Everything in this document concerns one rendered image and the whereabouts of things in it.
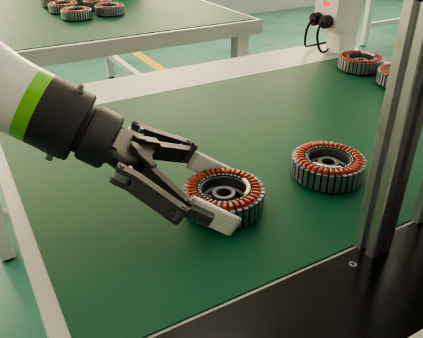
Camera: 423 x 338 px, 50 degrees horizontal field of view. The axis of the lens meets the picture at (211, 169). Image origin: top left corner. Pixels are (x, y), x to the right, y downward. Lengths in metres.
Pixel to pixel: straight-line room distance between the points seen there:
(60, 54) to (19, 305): 0.81
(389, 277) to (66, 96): 0.42
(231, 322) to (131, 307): 0.11
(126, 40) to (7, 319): 0.96
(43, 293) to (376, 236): 0.37
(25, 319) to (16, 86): 1.12
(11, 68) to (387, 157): 0.42
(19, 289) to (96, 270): 1.15
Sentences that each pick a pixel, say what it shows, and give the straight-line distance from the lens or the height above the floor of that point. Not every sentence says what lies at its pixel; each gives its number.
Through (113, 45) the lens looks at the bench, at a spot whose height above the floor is 0.73.
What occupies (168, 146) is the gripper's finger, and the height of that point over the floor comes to 0.83.
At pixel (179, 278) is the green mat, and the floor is 0.75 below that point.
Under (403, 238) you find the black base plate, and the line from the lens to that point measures 0.60.
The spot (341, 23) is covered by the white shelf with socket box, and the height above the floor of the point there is 0.84.
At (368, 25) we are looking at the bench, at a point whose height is 0.19.
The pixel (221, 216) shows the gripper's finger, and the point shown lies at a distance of 0.57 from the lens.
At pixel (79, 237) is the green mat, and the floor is 0.75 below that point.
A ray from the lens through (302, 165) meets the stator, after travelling 0.69.
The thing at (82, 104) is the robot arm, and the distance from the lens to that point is 0.56.
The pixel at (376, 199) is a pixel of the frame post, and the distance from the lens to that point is 0.53.
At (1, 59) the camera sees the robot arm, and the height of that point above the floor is 0.97.
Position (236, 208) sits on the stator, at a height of 0.78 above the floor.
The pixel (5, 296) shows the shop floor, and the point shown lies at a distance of 1.70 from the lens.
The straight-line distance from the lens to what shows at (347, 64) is 1.20.
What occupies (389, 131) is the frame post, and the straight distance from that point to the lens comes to 0.49.
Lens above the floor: 1.12
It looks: 30 degrees down
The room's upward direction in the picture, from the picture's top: straight up
